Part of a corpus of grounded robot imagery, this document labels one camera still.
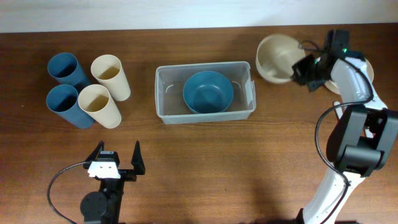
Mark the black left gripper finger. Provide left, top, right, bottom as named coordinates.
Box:
left=85, top=141, right=104, bottom=162
left=131, top=141, right=146, bottom=175

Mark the cream bowl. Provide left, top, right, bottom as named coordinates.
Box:
left=325, top=57, right=374, bottom=95
left=256, top=34, right=305, bottom=84

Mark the cream cup front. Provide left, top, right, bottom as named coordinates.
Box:
left=78, top=84, right=122, bottom=129

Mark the cream cup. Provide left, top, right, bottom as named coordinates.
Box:
left=78, top=84, right=122, bottom=129
left=90, top=54, right=131, bottom=101

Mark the blue bowl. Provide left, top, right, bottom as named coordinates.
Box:
left=182, top=71, right=234, bottom=113

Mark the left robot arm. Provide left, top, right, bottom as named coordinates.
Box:
left=80, top=141, right=146, bottom=224

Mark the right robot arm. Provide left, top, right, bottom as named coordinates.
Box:
left=292, top=29, right=397, bottom=223

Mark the clear plastic container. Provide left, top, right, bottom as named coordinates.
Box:
left=155, top=61, right=256, bottom=124

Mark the white plastic fork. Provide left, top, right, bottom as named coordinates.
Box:
left=333, top=101, right=343, bottom=120

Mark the blue cup front left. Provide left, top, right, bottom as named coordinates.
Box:
left=46, top=84, right=94, bottom=129

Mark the blue cup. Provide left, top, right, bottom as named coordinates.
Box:
left=46, top=84, right=94, bottom=129
left=47, top=52, right=91, bottom=92

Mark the cream cup back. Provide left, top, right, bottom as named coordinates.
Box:
left=90, top=54, right=131, bottom=101

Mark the blue cup back left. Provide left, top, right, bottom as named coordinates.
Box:
left=47, top=52, right=91, bottom=92

